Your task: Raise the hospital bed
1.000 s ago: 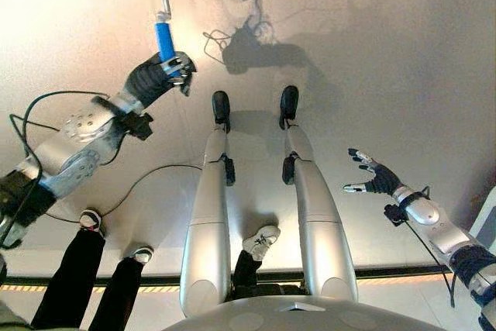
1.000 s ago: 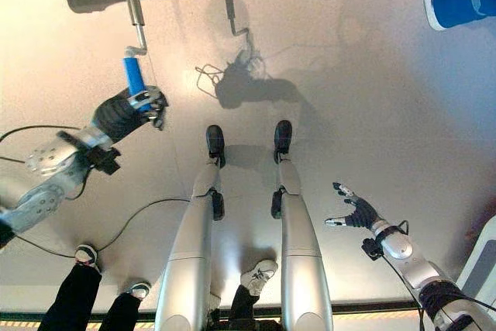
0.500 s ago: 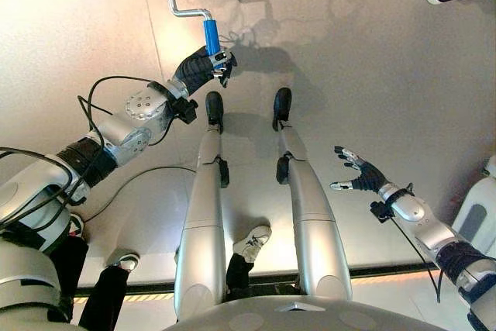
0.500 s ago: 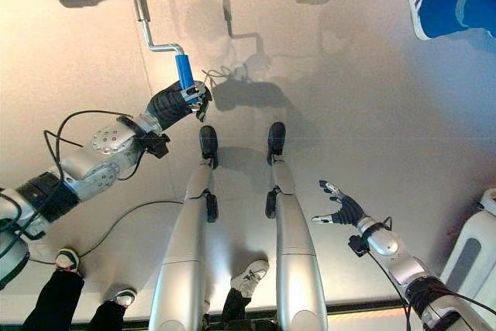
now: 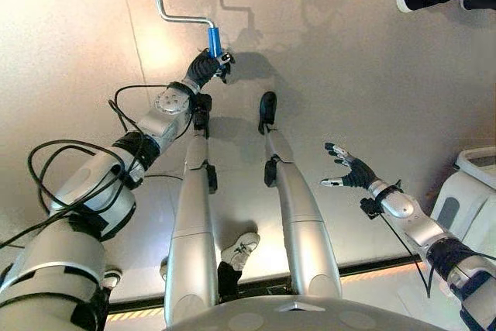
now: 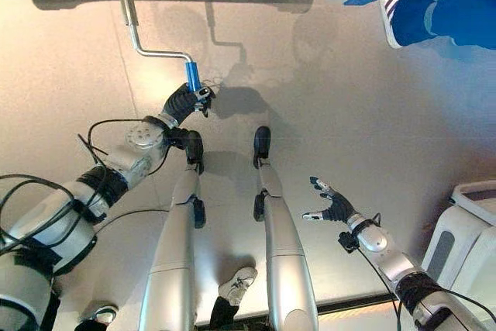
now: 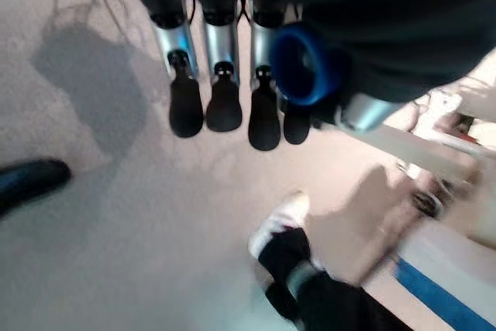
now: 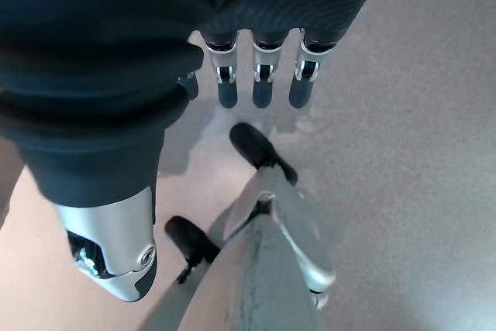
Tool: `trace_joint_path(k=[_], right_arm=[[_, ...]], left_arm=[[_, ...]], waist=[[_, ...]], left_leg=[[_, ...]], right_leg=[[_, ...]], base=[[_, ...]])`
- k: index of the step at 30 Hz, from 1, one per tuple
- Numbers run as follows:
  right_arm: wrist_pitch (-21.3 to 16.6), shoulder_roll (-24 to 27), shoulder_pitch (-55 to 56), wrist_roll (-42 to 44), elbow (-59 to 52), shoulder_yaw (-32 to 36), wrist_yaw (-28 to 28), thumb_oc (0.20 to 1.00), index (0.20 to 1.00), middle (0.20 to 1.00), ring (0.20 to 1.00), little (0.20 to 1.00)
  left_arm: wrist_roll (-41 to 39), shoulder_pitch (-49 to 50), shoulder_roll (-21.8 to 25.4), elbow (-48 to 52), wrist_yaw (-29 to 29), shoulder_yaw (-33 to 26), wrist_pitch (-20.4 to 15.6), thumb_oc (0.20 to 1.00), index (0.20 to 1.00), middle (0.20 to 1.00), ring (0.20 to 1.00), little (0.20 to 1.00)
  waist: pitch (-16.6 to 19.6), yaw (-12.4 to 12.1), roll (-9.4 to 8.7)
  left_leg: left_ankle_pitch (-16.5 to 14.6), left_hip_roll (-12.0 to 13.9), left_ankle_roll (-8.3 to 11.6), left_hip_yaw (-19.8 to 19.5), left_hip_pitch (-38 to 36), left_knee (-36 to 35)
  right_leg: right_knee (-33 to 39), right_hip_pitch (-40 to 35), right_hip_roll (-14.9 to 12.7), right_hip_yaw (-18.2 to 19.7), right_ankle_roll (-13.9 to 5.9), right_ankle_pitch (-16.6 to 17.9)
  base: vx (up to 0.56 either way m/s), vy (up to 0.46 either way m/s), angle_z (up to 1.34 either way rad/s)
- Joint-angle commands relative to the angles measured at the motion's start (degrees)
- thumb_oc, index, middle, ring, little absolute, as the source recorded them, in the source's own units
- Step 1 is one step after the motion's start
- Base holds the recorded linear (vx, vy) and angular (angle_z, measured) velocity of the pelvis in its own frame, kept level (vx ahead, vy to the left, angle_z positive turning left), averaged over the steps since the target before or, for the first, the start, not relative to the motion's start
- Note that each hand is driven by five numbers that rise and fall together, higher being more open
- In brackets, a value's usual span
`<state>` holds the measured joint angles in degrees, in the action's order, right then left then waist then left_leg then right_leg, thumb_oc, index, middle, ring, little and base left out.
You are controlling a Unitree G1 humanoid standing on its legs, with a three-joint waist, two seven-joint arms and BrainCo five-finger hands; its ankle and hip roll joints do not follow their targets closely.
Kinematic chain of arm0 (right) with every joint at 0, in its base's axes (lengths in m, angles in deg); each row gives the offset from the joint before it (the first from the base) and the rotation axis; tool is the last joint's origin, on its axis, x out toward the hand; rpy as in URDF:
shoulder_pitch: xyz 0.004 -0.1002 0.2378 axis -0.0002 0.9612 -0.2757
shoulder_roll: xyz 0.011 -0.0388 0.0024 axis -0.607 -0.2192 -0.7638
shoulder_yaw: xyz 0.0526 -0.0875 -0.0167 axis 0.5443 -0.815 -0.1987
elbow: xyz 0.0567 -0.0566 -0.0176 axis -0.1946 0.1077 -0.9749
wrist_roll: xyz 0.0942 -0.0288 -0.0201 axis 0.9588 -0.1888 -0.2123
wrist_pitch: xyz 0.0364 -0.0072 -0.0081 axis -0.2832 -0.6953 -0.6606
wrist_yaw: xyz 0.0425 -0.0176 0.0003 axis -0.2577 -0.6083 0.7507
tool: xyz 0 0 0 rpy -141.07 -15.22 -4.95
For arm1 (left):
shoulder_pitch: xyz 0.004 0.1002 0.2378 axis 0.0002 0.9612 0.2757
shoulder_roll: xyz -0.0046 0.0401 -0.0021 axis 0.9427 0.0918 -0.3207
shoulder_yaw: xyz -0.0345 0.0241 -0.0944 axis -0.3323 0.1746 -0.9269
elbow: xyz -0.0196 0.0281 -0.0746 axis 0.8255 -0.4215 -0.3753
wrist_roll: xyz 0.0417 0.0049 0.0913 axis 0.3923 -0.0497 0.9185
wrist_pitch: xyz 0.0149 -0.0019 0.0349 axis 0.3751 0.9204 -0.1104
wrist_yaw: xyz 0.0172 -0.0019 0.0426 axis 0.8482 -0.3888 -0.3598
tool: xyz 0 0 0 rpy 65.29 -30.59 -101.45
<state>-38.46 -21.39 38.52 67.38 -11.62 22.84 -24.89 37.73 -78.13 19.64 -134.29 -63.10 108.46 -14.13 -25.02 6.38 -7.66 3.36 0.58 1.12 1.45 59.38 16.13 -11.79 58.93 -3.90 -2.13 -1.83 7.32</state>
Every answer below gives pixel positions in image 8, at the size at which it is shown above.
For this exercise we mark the robot left foot dark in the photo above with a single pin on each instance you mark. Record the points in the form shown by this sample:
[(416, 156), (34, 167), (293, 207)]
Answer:
[(186, 236)]

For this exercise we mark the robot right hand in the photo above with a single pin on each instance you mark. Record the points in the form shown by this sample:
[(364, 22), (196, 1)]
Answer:
[(97, 75)]

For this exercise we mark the robot right leg silver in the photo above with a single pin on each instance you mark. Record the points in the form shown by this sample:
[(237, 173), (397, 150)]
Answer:
[(294, 238)]

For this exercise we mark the robot right foot dark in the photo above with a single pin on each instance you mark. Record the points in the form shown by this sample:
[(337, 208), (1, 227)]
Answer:
[(252, 145)]

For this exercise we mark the robot foot dark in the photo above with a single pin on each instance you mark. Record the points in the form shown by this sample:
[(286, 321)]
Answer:
[(186, 236), (252, 145)]

